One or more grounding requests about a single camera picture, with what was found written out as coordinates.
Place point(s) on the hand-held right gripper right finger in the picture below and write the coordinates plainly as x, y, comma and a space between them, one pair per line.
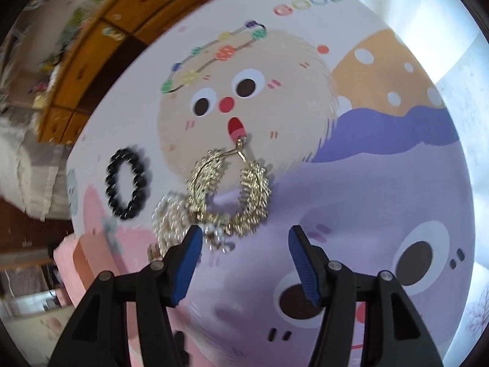
303, 265

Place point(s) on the white lace furniture cover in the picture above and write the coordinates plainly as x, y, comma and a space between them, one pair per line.
26, 168

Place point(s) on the cartoon printed lap table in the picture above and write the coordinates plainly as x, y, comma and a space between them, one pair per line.
344, 160

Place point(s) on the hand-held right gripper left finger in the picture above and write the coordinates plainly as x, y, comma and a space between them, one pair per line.
188, 263

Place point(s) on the wooden desk with drawers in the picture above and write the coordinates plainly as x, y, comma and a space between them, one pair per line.
91, 53

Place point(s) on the brown wooden wardrobe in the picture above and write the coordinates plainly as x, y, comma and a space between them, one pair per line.
26, 233

